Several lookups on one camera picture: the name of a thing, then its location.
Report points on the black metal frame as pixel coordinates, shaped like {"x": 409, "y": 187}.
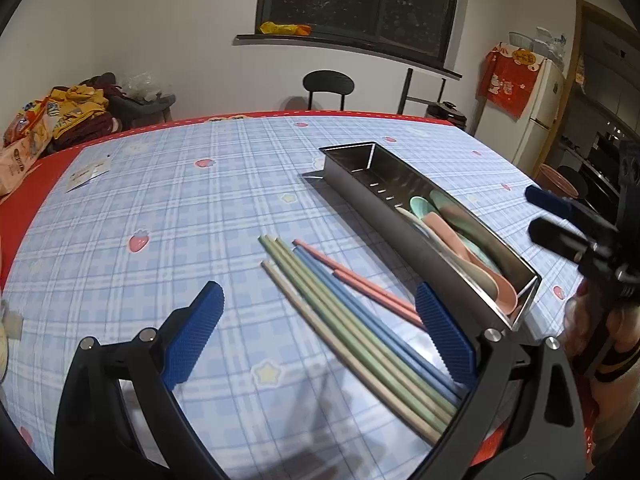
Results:
{"x": 406, "y": 90}

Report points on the orange snack bag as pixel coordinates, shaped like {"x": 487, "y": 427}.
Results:
{"x": 25, "y": 122}

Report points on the teal spoon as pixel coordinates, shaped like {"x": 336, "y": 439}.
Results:
{"x": 420, "y": 206}

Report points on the white paper tag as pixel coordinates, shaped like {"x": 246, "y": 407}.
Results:
{"x": 87, "y": 176}

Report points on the black chair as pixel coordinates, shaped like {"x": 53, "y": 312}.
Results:
{"x": 572, "y": 177}
{"x": 327, "y": 82}

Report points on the yellow packet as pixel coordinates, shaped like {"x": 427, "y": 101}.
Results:
{"x": 282, "y": 29}

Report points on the green chopstick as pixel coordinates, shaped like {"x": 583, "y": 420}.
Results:
{"x": 400, "y": 377}
{"x": 400, "y": 366}

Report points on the blue plaid table mat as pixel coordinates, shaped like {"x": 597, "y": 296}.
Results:
{"x": 200, "y": 240}

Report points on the pink chopstick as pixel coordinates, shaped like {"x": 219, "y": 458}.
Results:
{"x": 380, "y": 300}
{"x": 350, "y": 276}

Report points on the yellow garment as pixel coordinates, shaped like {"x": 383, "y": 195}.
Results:
{"x": 75, "y": 110}

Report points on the red printed cloth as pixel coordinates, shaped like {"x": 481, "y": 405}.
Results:
{"x": 510, "y": 80}

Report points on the dark window sill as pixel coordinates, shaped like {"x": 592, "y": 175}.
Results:
{"x": 350, "y": 46}

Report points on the cream fridge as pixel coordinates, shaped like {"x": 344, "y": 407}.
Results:
{"x": 542, "y": 105}

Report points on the person's right forearm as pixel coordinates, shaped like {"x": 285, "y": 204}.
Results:
{"x": 620, "y": 420}

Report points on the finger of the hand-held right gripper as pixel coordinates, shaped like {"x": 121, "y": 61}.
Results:
{"x": 550, "y": 200}
{"x": 555, "y": 239}

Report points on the bowls and bags pile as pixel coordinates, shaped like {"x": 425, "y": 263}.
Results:
{"x": 542, "y": 45}

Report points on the pink spoon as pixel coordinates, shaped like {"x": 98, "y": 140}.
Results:
{"x": 502, "y": 295}

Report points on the wooden door frame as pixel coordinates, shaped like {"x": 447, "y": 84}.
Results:
{"x": 575, "y": 60}

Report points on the rice cooker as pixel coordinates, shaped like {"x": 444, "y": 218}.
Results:
{"x": 447, "y": 115}

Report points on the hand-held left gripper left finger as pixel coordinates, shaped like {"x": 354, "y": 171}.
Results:
{"x": 195, "y": 335}

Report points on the clear plastic bag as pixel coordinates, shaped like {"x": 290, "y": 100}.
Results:
{"x": 142, "y": 87}

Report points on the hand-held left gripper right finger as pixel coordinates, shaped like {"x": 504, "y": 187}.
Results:
{"x": 445, "y": 332}

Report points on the beige spoon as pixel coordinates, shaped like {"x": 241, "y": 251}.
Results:
{"x": 425, "y": 227}

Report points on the person's right hand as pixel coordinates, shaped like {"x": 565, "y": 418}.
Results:
{"x": 625, "y": 332}

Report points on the brown trash bin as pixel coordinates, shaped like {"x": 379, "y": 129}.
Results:
{"x": 555, "y": 177}

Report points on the grey stool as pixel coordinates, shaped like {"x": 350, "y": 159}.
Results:
{"x": 145, "y": 110}

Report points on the metal utensil tray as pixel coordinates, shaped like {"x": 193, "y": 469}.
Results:
{"x": 350, "y": 170}

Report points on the pink snack packet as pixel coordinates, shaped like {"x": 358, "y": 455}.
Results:
{"x": 20, "y": 165}

